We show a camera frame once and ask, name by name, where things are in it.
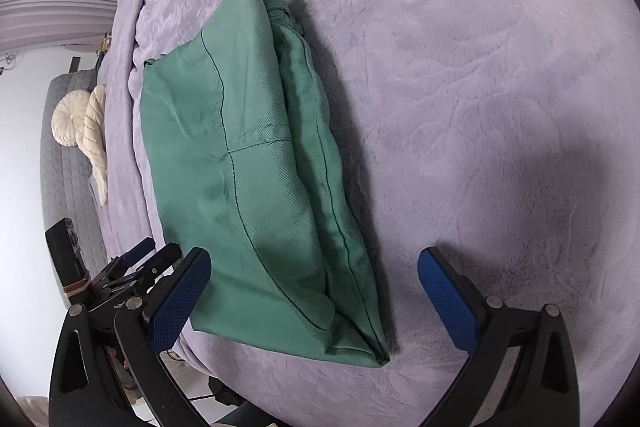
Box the green button shirt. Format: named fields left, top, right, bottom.
left=139, top=0, right=390, bottom=367

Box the light pleated curtain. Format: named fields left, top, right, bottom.
left=0, top=0, right=119, bottom=54

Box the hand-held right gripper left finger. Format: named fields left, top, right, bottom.
left=48, top=247, right=213, bottom=427

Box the grey quilted sofa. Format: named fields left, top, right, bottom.
left=39, top=69, right=109, bottom=279

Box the round cream pillow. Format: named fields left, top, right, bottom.
left=52, top=90, right=92, bottom=148

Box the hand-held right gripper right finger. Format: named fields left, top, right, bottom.
left=417, top=247, right=581, bottom=427

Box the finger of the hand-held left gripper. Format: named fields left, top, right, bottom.
left=106, top=237, right=156, bottom=271
left=134, top=243, right=183, bottom=289

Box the cream knitted pillow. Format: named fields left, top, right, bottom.
left=81, top=84, right=110, bottom=208

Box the purple plush blanket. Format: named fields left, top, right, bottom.
left=97, top=0, right=637, bottom=427

